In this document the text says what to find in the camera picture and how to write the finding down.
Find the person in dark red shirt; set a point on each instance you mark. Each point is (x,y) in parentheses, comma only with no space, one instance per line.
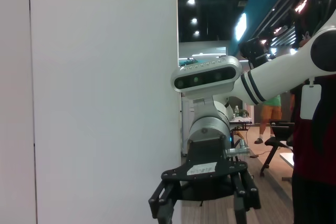
(309,155)

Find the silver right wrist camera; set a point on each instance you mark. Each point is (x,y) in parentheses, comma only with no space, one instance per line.
(204,77)

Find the black office chair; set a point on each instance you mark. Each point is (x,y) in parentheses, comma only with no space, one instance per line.
(277,140)

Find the folding table with clutter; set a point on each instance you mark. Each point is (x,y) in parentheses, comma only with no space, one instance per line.
(240,123)

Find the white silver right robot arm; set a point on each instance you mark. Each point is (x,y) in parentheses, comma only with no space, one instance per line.
(275,74)

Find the person in green shirt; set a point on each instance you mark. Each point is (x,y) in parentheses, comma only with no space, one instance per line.
(271,111)

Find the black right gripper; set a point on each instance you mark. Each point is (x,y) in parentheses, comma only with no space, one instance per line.
(204,153)

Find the black boxy device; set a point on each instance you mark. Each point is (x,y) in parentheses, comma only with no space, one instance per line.
(254,51)

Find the clear plastic bottle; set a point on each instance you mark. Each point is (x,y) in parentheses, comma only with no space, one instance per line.
(236,111)

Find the white name badge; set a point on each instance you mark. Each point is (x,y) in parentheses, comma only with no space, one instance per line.
(310,100)

